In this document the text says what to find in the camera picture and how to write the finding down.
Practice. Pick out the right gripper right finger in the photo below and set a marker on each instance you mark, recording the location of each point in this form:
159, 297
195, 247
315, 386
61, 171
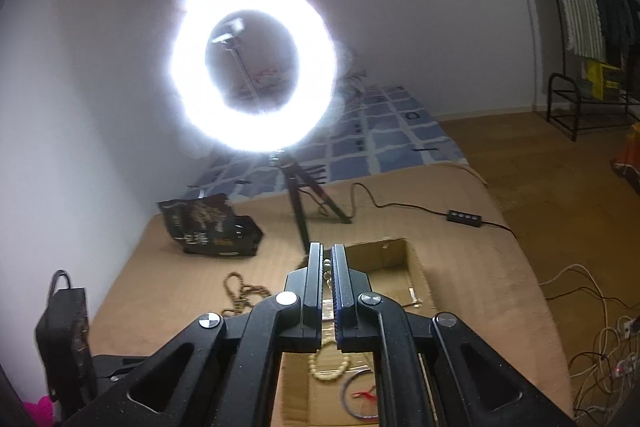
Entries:
431, 371

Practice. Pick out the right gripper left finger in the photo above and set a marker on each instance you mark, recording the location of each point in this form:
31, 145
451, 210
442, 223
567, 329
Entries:
217, 371

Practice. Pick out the pink sleeve forearm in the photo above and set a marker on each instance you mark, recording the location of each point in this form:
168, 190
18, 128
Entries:
44, 413

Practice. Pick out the cardboard box tray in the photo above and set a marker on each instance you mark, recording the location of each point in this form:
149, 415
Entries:
309, 385

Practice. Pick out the black snack bag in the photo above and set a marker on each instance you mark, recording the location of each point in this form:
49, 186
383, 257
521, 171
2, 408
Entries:
208, 226

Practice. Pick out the black tripod stand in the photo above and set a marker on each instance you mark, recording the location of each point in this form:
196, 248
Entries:
299, 182

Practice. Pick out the orange cloth covered box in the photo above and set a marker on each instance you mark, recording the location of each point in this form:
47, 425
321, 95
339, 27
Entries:
626, 164

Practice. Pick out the blue checkered bedsheet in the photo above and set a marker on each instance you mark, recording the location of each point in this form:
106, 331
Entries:
377, 131

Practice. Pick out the black clothes rack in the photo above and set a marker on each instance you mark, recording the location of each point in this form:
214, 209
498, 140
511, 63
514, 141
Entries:
562, 88

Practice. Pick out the yellow black box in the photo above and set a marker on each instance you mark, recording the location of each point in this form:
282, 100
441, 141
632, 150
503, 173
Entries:
605, 81

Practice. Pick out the dark hanging jacket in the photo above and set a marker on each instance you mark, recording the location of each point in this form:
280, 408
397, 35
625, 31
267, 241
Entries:
620, 29

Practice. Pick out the dark bangle with red string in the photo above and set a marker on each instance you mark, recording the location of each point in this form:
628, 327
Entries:
359, 397

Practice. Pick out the white ring light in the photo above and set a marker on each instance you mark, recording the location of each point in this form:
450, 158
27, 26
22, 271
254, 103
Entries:
254, 75

